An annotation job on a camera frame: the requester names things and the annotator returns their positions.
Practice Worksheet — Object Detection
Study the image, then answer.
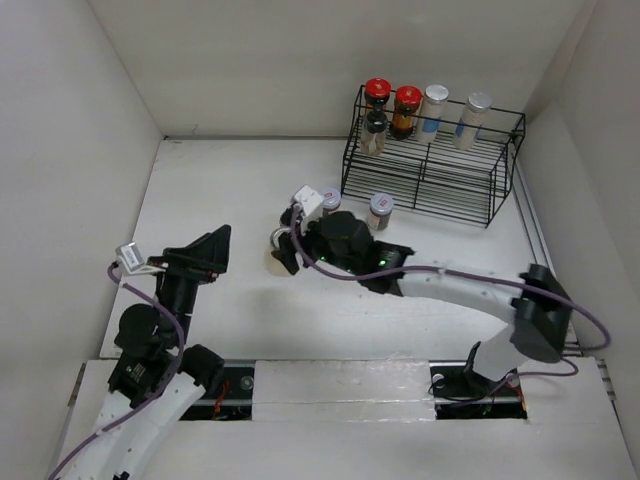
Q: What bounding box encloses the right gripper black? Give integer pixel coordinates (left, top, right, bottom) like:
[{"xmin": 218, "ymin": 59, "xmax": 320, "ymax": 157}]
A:
[{"xmin": 273, "ymin": 208, "xmax": 361, "ymax": 275}]

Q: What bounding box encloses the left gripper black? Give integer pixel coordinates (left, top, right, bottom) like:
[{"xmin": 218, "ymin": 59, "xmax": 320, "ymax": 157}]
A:
[{"xmin": 148, "ymin": 223, "xmax": 232, "ymax": 343}]

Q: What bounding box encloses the clear glass jar silver rim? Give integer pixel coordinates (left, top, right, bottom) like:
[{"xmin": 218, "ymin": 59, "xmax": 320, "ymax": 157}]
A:
[{"xmin": 264, "ymin": 227, "xmax": 290, "ymax": 277}]

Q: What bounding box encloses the white lid dark sauce jar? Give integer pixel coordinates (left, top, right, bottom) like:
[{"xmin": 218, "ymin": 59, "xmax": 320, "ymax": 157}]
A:
[{"xmin": 320, "ymin": 187, "xmax": 342, "ymax": 215}]

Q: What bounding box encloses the white lid brown sauce jar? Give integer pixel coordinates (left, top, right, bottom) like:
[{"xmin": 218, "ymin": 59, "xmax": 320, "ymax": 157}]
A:
[{"xmin": 367, "ymin": 192, "xmax": 394, "ymax": 231}]

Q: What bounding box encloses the black cap beige spice bottle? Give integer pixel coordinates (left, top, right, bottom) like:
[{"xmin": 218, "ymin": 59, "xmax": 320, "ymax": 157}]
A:
[{"xmin": 359, "ymin": 106, "xmax": 388, "ymax": 156}]

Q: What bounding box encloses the red lid sauce jar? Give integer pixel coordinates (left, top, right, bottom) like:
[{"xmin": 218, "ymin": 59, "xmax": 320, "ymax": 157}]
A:
[
  {"xmin": 389, "ymin": 85, "xmax": 423, "ymax": 140},
  {"xmin": 364, "ymin": 77, "xmax": 392, "ymax": 109}
]

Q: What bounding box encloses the silver lid bead bottle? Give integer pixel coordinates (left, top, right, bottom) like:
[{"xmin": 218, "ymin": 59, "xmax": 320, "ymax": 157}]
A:
[
  {"xmin": 452, "ymin": 92, "xmax": 493, "ymax": 151},
  {"xmin": 415, "ymin": 84, "xmax": 449, "ymax": 144}
]

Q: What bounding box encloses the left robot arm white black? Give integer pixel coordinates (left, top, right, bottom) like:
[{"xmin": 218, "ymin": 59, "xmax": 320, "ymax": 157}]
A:
[{"xmin": 49, "ymin": 225, "xmax": 232, "ymax": 479}]

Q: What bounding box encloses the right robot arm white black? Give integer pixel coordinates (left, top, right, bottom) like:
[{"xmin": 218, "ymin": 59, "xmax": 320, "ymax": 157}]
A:
[{"xmin": 270, "ymin": 204, "xmax": 573, "ymax": 403}]

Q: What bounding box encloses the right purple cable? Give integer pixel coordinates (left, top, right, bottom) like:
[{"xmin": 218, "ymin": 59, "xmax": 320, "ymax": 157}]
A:
[{"xmin": 289, "ymin": 212, "xmax": 612, "ymax": 404}]

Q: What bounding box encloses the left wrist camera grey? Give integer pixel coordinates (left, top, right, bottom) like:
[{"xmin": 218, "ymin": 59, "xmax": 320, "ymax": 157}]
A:
[{"xmin": 115, "ymin": 242, "xmax": 146, "ymax": 275}]

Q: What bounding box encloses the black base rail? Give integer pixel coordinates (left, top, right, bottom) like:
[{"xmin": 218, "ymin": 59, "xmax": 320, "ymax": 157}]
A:
[{"xmin": 183, "ymin": 359, "xmax": 527, "ymax": 423}]

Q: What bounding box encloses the black wire rack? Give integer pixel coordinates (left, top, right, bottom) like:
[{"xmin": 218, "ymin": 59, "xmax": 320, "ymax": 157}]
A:
[{"xmin": 340, "ymin": 85, "xmax": 527, "ymax": 227}]

